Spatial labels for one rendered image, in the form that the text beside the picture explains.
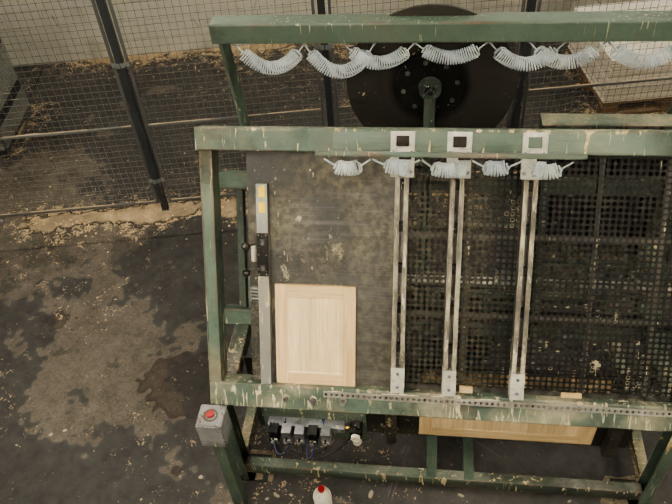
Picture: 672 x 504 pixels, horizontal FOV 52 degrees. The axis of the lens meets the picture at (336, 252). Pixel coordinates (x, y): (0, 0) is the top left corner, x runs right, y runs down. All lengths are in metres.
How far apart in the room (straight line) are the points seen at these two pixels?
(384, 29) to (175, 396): 2.59
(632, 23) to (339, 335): 1.84
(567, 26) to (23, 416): 3.79
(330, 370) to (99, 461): 1.71
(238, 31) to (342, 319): 1.39
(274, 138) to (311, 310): 0.80
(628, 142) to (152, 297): 3.40
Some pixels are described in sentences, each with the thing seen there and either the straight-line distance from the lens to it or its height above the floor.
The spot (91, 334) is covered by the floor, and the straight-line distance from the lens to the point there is 5.07.
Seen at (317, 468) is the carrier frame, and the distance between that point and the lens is 3.92.
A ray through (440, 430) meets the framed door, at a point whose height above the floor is 0.30.
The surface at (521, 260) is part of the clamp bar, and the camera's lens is 3.06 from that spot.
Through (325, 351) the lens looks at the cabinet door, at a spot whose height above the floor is 1.03.
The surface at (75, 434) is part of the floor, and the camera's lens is 4.61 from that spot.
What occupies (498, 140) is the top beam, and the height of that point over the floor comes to 1.92.
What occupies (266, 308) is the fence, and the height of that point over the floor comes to 1.22.
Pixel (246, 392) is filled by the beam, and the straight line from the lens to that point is 3.39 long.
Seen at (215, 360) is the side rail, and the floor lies 1.00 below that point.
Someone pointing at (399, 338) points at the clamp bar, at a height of 1.12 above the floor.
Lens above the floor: 3.62
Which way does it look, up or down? 44 degrees down
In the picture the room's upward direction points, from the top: 5 degrees counter-clockwise
